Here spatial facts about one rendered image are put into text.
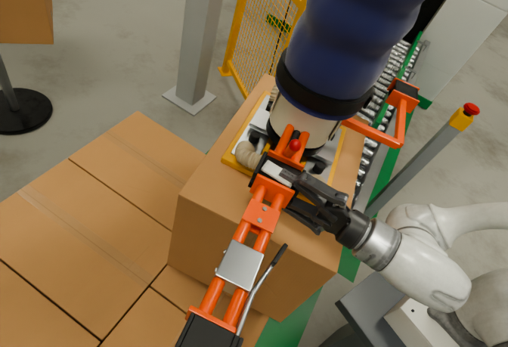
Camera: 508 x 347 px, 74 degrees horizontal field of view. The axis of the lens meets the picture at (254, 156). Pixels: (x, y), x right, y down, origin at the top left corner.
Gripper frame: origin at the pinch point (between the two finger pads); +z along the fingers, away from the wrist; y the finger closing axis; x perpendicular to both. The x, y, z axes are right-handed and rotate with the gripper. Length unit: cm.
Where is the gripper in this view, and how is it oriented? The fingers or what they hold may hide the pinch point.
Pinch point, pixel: (274, 180)
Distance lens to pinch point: 70.0
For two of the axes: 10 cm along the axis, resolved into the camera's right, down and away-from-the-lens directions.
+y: -2.5, 6.3, 7.3
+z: -8.4, -5.2, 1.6
